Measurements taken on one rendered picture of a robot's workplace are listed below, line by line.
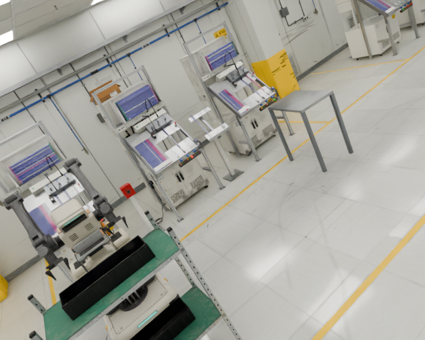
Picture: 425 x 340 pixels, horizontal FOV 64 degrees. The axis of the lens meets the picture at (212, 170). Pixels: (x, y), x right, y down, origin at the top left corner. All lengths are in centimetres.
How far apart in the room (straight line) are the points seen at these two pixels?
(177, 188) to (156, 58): 263
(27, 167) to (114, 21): 299
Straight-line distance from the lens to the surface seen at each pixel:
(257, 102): 500
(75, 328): 218
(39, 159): 446
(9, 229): 618
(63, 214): 260
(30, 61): 601
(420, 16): 871
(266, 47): 699
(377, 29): 750
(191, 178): 483
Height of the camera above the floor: 202
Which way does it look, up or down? 22 degrees down
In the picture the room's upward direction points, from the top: 28 degrees counter-clockwise
